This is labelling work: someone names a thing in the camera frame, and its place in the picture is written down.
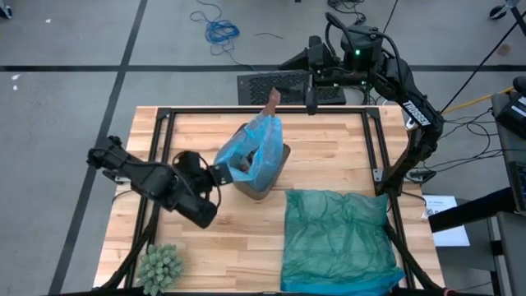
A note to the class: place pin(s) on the black device with white label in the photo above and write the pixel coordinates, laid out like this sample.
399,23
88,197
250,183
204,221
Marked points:
513,111

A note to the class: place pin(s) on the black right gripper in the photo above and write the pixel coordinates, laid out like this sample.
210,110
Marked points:
313,98

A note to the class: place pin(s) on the brown trash bin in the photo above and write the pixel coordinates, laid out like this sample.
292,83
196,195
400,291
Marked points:
271,181

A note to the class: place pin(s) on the black perforated metal case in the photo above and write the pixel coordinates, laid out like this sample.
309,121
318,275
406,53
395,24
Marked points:
255,88

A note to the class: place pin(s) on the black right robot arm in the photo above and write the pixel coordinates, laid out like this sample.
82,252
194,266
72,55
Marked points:
417,117

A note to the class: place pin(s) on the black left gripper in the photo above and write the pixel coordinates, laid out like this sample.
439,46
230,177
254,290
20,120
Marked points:
203,174

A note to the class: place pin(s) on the teal trash bag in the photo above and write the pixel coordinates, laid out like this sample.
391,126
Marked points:
337,238

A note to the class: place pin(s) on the black bar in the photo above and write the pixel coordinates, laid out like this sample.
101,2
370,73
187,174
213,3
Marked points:
472,211

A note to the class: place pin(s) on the green artificial succulent plant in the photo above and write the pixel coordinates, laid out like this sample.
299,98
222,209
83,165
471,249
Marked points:
158,267

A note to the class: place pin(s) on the light blue trash bag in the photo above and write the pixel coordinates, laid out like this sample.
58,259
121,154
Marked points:
263,144

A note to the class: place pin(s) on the dark monitor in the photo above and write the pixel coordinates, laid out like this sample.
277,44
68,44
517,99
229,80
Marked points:
520,185

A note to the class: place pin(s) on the printed white paper sheet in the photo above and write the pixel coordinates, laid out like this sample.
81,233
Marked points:
452,238

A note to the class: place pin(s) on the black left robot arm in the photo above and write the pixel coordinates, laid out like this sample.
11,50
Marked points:
181,205

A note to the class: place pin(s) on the grey cabinet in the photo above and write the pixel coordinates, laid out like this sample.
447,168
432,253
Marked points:
511,255

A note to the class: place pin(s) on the black caster wheel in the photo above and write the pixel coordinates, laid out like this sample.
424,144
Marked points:
498,12

